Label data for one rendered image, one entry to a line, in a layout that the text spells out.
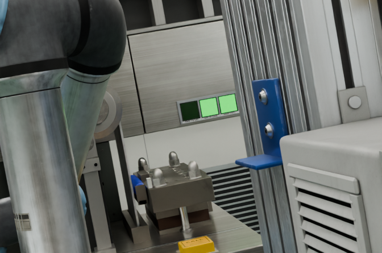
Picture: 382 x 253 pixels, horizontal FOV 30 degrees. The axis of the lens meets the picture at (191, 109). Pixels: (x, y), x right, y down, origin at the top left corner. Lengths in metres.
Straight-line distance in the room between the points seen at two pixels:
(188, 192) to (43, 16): 1.01
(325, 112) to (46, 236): 0.39
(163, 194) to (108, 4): 0.93
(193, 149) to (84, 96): 3.55
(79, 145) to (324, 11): 0.53
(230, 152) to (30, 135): 3.77
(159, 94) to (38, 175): 1.30
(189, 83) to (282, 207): 1.38
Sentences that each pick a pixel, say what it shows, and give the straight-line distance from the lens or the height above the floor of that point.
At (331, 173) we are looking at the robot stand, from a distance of 0.54.
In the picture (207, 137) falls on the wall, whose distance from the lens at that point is 4.56.
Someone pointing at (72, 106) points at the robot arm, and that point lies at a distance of 1.03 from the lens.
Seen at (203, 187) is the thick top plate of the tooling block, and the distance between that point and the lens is 1.81.
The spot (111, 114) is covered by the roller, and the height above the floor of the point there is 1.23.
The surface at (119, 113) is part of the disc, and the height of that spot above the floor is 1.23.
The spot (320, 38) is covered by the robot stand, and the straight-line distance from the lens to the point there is 0.66.
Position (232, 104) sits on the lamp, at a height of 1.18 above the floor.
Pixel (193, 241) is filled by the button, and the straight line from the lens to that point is 1.63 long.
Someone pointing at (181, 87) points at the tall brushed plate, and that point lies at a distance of 2.16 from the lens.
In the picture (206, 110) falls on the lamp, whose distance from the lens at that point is 2.16.
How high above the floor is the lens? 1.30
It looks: 3 degrees down
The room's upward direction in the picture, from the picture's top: 10 degrees counter-clockwise
